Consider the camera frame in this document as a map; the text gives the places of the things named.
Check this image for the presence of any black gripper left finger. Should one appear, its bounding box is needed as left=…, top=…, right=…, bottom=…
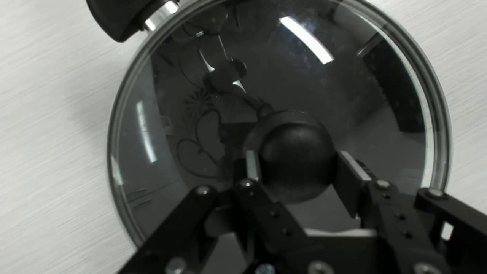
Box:
left=119, top=149, right=307, bottom=274

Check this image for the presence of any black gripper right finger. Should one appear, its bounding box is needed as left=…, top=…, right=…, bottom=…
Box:
left=332, top=149, right=487, bottom=274

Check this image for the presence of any glass lid with black knob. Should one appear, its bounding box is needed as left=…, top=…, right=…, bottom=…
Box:
left=106, top=0, right=454, bottom=249

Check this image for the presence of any black pot with two handles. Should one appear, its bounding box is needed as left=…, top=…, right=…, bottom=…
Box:
left=84, top=0, right=451, bottom=248

